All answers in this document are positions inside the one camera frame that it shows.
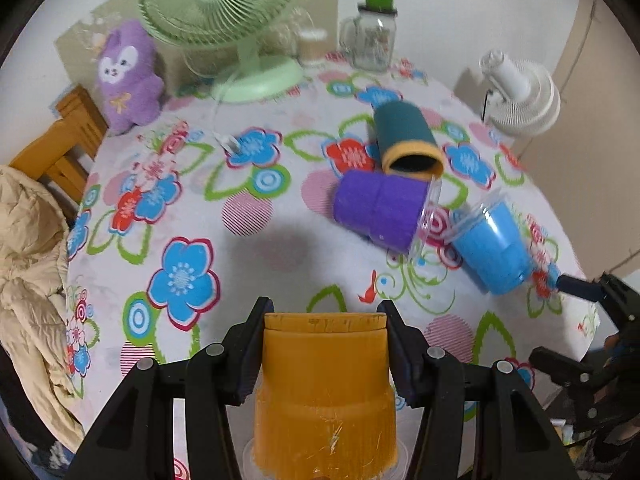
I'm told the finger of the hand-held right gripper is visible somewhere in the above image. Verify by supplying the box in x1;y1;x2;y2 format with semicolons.
528;345;603;388
546;266;640;333

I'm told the purple cup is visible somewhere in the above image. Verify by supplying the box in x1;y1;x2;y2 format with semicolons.
333;169;443;256

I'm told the beige cardboard sheet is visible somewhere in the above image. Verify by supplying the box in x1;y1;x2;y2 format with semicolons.
54;0;191;98

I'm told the white small fan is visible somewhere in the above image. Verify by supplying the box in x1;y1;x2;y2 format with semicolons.
479;50;562;137

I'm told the green table fan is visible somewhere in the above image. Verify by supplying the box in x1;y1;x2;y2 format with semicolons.
137;0;305;104

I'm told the teal cup with orange rim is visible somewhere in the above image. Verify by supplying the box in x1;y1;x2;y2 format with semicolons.
373;101;445;177

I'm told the beige quilted jacket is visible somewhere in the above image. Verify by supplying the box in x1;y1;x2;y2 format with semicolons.
0;164;87;453

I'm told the blue cup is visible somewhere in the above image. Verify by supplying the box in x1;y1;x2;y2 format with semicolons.
446;195;552;296

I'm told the glass mug jar green lid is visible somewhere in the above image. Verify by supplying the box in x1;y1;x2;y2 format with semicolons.
339;0;398;72

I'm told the white fan cable with plug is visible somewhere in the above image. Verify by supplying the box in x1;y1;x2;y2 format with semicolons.
182;52;242;153

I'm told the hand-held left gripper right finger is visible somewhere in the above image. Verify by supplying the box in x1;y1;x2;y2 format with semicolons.
376;299;577;480

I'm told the purple plush toy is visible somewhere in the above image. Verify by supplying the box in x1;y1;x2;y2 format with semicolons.
95;20;164;136

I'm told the wooden chair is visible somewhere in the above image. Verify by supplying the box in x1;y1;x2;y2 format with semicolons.
8;84;110;211

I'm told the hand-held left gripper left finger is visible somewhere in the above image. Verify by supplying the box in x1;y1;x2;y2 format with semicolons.
75;296;276;480

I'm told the small jar with white lid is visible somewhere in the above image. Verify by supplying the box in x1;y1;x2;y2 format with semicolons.
297;28;329;67

